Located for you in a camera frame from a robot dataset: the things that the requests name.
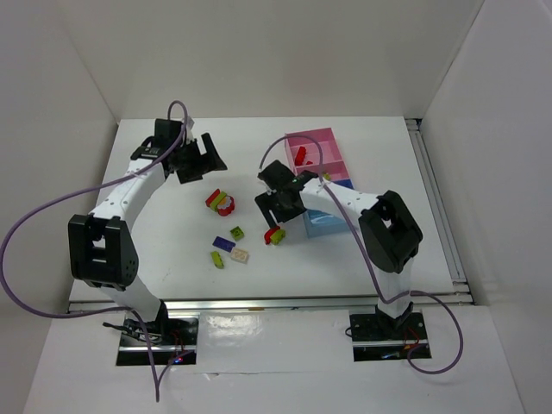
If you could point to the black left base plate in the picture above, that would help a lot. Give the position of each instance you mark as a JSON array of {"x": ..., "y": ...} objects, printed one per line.
[{"x": 178, "y": 344}]

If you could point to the green slanted lego brick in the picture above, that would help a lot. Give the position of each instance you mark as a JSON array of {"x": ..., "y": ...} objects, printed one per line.
[{"x": 217, "y": 260}]

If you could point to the green curved lego brick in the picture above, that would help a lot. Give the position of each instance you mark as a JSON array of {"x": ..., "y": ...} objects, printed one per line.
[{"x": 278, "y": 237}]

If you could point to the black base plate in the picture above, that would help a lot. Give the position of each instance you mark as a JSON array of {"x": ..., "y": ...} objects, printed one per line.
[
  {"x": 178, "y": 344},
  {"x": 371, "y": 343}
]

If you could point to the beige flat lego brick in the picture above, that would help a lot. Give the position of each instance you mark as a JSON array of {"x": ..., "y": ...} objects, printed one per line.
[{"x": 239, "y": 255}]

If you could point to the green square lego brick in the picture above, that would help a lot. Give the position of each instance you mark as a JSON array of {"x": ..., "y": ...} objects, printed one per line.
[{"x": 237, "y": 233}]

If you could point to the dark blue container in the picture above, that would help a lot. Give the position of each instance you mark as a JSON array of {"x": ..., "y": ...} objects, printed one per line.
[{"x": 345, "y": 183}]

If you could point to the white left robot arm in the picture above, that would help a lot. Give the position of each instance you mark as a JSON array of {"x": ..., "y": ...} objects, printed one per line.
[{"x": 102, "y": 252}]

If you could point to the pink near container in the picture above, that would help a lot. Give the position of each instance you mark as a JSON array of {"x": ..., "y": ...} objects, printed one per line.
[{"x": 336, "y": 169}]

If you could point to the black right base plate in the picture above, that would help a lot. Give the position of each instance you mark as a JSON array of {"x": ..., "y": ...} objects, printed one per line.
[{"x": 371, "y": 343}]

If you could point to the red curved lego brick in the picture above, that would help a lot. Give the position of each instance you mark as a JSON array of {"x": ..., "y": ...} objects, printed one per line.
[{"x": 267, "y": 236}]

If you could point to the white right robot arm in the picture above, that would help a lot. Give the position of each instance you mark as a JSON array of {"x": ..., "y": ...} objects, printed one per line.
[{"x": 382, "y": 225}]

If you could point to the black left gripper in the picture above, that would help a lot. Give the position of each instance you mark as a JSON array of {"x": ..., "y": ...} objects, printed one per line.
[{"x": 197, "y": 158}]

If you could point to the aluminium front rail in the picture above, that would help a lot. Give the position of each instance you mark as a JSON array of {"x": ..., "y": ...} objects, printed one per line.
[{"x": 456, "y": 298}]

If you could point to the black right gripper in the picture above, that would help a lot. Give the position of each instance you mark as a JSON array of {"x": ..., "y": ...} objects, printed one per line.
[{"x": 275, "y": 203}]

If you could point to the purple flat lego brick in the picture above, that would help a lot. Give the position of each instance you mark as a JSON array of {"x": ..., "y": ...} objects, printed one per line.
[{"x": 223, "y": 244}]

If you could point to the red long lego brick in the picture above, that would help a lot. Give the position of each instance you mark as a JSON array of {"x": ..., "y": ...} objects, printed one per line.
[{"x": 301, "y": 156}]

